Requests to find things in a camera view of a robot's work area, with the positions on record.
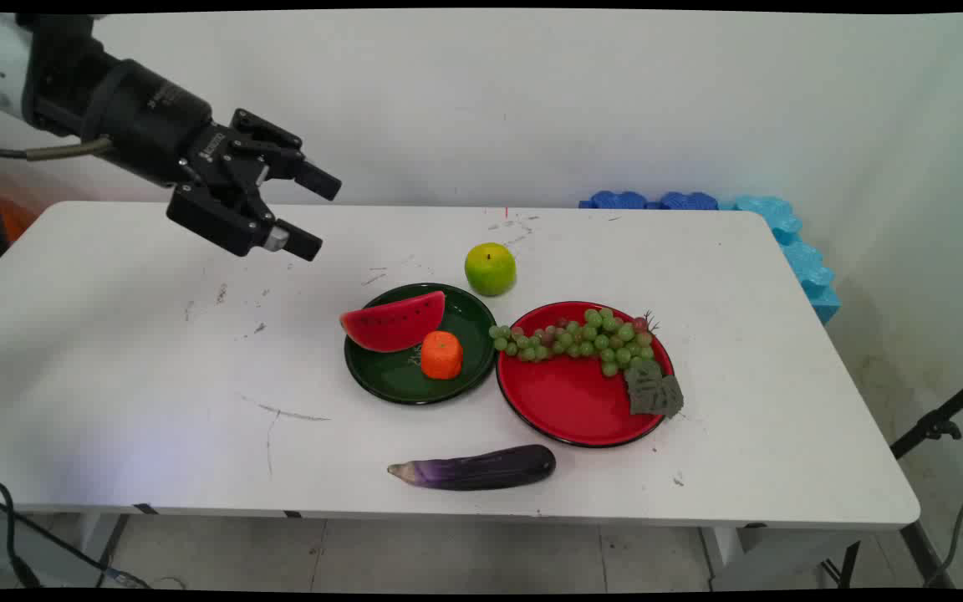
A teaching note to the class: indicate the dark green plate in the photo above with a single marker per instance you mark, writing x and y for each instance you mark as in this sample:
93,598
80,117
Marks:
402,376

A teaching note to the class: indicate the purple eggplant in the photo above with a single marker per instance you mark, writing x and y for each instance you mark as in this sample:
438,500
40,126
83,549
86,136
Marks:
481,468

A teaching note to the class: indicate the green apple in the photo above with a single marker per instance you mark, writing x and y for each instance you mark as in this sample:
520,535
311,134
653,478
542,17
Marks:
490,269

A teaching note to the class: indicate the light blue foam mat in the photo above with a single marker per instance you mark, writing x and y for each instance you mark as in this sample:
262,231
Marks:
803,259

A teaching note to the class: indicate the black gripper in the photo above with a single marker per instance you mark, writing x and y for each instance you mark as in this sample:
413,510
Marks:
151,117

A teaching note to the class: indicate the green grape bunch with leaf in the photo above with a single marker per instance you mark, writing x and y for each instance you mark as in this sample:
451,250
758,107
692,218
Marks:
603,339

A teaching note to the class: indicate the dark blue foam mat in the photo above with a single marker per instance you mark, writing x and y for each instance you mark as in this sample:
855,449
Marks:
689,201
618,200

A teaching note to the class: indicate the orange carrot chunk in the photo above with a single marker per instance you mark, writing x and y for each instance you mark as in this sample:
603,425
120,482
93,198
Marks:
441,355

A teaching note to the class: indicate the red plate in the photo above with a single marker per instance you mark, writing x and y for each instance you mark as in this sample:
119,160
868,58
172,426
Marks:
569,397

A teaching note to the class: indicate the black table leg brace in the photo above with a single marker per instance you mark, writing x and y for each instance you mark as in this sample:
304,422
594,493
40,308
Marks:
920,552
112,548

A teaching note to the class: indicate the red watermelon slice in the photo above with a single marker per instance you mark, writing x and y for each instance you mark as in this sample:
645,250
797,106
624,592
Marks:
394,326

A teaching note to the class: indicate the black tripod stand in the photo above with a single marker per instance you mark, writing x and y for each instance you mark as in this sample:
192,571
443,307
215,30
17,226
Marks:
937,426

